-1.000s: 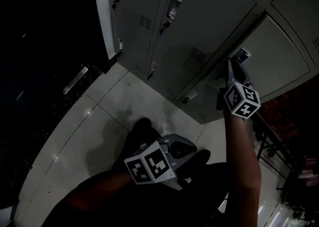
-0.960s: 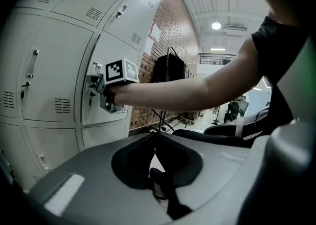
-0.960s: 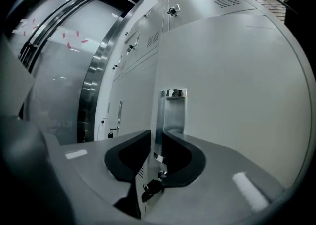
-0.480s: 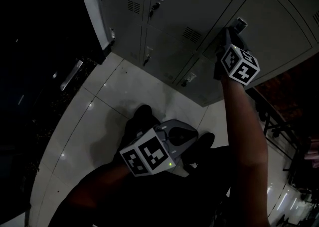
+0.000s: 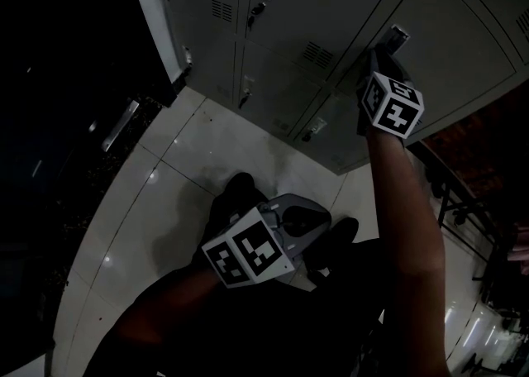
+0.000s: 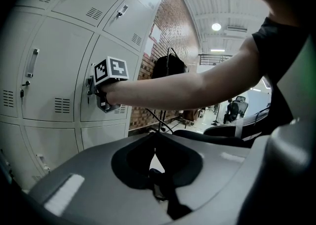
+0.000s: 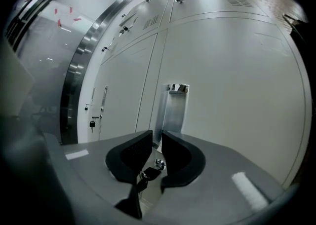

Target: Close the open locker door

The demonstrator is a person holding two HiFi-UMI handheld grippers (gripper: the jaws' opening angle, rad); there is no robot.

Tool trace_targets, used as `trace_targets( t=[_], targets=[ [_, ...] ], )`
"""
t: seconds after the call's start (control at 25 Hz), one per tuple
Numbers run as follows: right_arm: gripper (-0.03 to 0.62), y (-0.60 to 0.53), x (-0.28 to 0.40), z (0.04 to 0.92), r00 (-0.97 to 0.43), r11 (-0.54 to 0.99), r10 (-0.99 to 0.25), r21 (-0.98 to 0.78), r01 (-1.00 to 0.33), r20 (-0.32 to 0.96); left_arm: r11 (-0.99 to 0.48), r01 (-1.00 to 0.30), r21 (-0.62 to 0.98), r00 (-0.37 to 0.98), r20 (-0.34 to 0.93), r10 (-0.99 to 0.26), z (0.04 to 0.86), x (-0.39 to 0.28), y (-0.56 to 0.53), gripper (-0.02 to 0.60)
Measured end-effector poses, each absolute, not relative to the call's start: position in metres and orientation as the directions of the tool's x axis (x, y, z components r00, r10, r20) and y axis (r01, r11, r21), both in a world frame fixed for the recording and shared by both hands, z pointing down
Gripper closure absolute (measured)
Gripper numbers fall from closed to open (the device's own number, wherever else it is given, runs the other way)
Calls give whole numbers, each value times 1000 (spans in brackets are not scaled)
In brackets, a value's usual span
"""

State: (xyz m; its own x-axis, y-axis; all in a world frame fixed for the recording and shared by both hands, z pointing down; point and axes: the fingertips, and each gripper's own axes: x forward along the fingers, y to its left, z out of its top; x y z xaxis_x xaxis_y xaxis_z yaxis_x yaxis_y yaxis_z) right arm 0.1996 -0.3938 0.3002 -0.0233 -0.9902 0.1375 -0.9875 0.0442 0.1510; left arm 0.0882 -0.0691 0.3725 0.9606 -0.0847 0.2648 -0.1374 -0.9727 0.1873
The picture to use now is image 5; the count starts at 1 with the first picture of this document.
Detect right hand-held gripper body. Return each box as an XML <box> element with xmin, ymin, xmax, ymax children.
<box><xmin>355</xmin><ymin>70</ymin><xmax>426</xmax><ymax>140</ymax></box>

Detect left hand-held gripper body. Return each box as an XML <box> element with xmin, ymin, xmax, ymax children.
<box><xmin>201</xmin><ymin>199</ymin><xmax>307</xmax><ymax>289</ymax></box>

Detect grey locker door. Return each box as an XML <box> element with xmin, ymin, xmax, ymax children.
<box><xmin>332</xmin><ymin>0</ymin><xmax>522</xmax><ymax>141</ymax></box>

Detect grey metal locker cabinet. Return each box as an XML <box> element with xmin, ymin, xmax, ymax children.
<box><xmin>123</xmin><ymin>0</ymin><xmax>529</xmax><ymax>176</ymax></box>

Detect person's right forearm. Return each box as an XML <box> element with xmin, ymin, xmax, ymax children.
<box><xmin>365</xmin><ymin>128</ymin><xmax>448</xmax><ymax>377</ymax></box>

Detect person's left forearm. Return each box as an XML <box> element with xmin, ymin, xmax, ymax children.
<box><xmin>114</xmin><ymin>266</ymin><xmax>226</xmax><ymax>350</ymax></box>

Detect person's black shoe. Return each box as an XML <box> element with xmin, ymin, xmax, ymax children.
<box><xmin>222</xmin><ymin>172</ymin><xmax>258</xmax><ymax>205</ymax></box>
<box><xmin>328</xmin><ymin>217</ymin><xmax>360</xmax><ymax>255</ymax></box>

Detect person's black clothing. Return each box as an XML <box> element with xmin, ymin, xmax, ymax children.
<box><xmin>84</xmin><ymin>184</ymin><xmax>398</xmax><ymax>377</ymax></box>

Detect pink object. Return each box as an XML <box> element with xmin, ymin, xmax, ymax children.
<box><xmin>508</xmin><ymin>221</ymin><xmax>529</xmax><ymax>264</ymax></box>

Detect black door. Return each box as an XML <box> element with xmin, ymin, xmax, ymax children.
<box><xmin>0</xmin><ymin>0</ymin><xmax>179</xmax><ymax>360</ymax></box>

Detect black metal frame furniture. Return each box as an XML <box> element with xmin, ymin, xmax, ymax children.
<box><xmin>427</xmin><ymin>150</ymin><xmax>512</xmax><ymax>281</ymax></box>

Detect metal bar door handle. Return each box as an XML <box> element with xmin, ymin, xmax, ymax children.
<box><xmin>100</xmin><ymin>98</ymin><xmax>141</xmax><ymax>153</ymax></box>

